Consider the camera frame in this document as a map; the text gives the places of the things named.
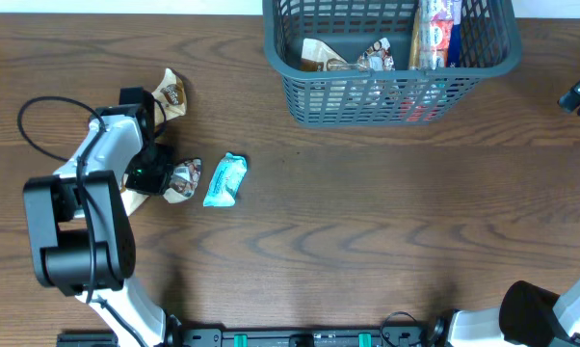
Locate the beige brown nut bag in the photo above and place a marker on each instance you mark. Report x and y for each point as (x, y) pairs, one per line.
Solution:
(183, 184)

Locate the tissue pack multipack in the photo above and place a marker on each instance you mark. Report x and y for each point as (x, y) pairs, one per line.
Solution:
(439, 33)

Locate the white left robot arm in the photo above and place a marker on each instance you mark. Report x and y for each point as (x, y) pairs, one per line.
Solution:
(80, 237)

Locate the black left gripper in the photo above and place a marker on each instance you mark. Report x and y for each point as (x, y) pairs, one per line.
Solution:
(158, 179)

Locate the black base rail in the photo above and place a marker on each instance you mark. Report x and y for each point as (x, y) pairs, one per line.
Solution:
(389, 336)

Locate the orange capped snack tube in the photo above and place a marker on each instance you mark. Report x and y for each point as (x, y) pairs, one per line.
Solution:
(418, 101)

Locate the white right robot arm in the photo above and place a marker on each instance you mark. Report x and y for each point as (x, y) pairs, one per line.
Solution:
(528, 316)

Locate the teal wet wipes pack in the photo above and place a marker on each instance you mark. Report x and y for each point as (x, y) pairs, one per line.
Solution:
(226, 181)

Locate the grey plastic basket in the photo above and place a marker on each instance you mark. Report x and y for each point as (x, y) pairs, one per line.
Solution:
(346, 63)

